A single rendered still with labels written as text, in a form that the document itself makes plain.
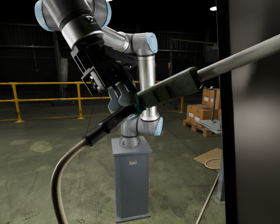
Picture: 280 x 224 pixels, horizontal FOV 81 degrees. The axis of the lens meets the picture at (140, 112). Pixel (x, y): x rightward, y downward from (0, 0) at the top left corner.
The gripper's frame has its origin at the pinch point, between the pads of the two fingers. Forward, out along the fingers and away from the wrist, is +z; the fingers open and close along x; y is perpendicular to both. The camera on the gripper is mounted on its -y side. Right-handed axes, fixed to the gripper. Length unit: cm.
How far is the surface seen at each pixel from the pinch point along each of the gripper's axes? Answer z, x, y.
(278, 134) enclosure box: 16.3, 27.1, -5.7
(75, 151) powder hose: -0.4, 0.6, 19.3
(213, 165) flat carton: 142, -82, -144
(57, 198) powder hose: 5.2, -1.9, 25.8
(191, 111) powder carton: 109, -160, -282
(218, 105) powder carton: 115, -105, -291
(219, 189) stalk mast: 123, -51, -87
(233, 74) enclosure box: 4.1, 21.2, -15.7
